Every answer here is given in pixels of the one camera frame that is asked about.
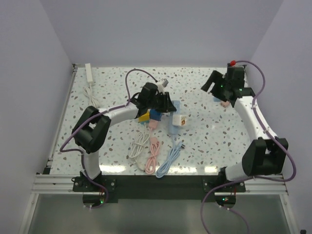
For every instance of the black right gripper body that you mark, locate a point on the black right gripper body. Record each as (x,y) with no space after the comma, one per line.
(219,89)

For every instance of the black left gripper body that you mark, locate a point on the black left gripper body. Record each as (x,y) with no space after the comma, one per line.
(158,102)

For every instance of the blue cube socket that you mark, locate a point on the blue cube socket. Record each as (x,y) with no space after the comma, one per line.
(155,115)

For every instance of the pink cube socket adapter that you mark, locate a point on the pink cube socket adapter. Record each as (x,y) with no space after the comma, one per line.
(225,104)

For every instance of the white cartoon cube adapter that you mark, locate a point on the white cartoon cube adapter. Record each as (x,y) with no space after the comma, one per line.
(179,120)

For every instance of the pink power strip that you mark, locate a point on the pink power strip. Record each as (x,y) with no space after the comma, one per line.
(153,124)

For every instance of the light blue power strip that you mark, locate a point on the light blue power strip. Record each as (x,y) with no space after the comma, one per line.
(173,129)

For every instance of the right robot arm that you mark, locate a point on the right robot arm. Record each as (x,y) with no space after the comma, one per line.
(265,155)

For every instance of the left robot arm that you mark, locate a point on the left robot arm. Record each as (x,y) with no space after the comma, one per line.
(91,130)

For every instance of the yellow cube socket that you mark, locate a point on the yellow cube socket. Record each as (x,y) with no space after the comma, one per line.
(144,118)

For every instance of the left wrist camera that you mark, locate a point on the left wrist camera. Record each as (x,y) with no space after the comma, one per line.
(161,85)

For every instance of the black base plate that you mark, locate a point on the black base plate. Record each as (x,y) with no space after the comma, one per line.
(116,187)

